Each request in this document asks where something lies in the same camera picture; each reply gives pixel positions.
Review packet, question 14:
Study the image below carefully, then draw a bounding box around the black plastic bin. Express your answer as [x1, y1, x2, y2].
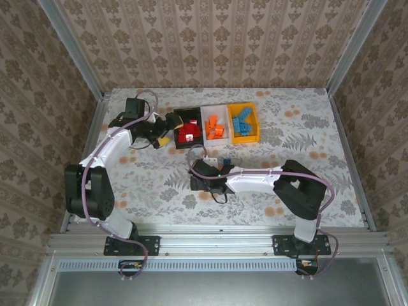
[173, 107, 205, 150]

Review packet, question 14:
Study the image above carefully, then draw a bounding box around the yellow plastic bin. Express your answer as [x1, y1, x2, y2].
[227, 101, 261, 145]

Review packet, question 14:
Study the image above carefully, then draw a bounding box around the white plastic bin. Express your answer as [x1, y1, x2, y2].
[201, 105, 231, 148]

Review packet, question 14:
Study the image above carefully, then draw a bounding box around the floral table cover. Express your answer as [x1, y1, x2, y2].
[75, 87, 367, 228]

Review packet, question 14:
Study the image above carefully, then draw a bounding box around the grey metal panel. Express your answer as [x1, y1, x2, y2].
[49, 258, 391, 306]

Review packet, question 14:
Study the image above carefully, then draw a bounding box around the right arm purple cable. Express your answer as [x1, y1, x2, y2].
[186, 144, 339, 281]

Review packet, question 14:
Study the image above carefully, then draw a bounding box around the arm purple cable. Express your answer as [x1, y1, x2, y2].
[186, 144, 339, 281]
[81, 89, 159, 282]

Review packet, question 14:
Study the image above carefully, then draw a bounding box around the aluminium side rail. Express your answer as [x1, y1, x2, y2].
[59, 91, 112, 233]
[327, 91, 377, 233]

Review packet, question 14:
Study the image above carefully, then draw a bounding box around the aluminium cross rail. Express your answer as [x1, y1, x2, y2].
[47, 231, 392, 257]

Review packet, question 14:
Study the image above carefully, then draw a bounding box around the aluminium frame post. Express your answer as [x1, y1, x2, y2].
[37, 0, 105, 100]
[326, 0, 390, 96]

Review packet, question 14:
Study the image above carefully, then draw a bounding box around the grey slotted cable duct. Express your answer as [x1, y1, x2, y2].
[59, 259, 298, 272]

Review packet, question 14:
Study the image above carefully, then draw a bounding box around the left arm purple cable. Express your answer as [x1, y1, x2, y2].
[81, 89, 159, 282]

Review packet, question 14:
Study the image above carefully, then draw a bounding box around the small coloured wire bundle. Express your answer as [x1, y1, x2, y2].
[298, 259, 319, 272]
[119, 260, 144, 271]

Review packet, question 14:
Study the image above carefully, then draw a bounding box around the aluminium panel frame bar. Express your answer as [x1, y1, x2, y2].
[27, 251, 60, 306]
[377, 253, 408, 306]

